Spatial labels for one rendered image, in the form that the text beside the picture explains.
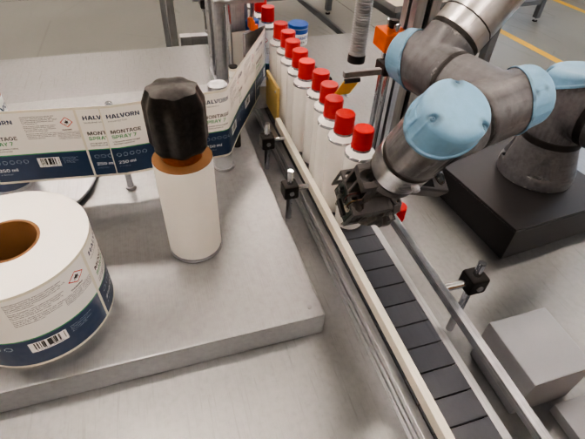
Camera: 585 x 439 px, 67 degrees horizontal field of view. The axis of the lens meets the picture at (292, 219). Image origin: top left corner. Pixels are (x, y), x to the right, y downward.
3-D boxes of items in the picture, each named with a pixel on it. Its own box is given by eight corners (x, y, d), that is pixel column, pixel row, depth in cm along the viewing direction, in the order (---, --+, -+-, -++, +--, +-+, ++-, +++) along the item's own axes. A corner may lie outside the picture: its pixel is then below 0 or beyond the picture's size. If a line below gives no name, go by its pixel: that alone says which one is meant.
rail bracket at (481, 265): (413, 328, 72) (440, 263, 61) (452, 319, 74) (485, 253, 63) (423, 346, 70) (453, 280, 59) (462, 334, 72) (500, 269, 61)
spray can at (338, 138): (314, 204, 86) (323, 111, 72) (332, 193, 89) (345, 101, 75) (332, 218, 84) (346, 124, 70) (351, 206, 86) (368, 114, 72)
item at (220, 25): (211, 87, 119) (201, -17, 102) (258, 83, 122) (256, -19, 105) (220, 112, 110) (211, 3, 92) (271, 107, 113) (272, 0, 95)
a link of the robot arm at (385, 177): (428, 124, 55) (449, 183, 53) (412, 141, 60) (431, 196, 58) (374, 131, 54) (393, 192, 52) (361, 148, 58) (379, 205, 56)
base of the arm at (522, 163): (481, 158, 97) (497, 118, 90) (533, 147, 101) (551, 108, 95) (534, 199, 86) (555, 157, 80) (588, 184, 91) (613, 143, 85)
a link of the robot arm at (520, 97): (495, 41, 55) (426, 64, 52) (574, 75, 48) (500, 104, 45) (480, 97, 61) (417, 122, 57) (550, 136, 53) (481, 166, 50)
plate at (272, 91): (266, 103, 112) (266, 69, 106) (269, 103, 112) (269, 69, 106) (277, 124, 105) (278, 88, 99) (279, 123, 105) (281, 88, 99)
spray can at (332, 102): (311, 180, 92) (319, 90, 78) (335, 181, 92) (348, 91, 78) (311, 197, 88) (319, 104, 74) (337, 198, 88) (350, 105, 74)
